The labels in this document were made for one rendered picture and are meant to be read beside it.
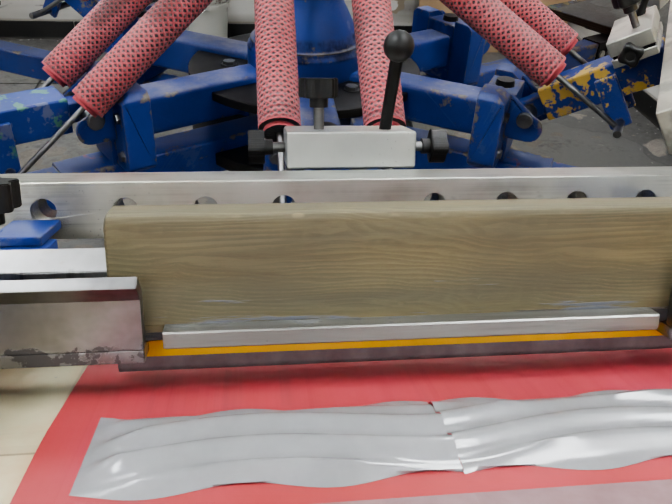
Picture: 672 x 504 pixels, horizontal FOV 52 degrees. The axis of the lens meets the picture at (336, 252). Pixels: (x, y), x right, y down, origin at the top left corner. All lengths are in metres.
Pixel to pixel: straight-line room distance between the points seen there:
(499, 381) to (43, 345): 0.26
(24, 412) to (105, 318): 0.07
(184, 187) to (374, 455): 0.34
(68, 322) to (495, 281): 0.25
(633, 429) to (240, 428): 0.20
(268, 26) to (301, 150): 0.25
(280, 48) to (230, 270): 0.49
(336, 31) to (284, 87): 0.33
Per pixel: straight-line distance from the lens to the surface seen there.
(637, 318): 0.46
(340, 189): 0.62
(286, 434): 0.36
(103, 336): 0.41
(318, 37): 1.12
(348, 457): 0.35
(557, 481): 0.35
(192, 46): 1.29
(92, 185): 0.62
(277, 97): 0.81
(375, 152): 0.67
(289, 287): 0.40
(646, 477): 0.37
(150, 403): 0.41
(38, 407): 0.43
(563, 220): 0.43
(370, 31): 0.88
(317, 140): 0.66
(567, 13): 1.93
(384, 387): 0.42
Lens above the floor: 1.41
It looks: 34 degrees down
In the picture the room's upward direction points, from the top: 3 degrees clockwise
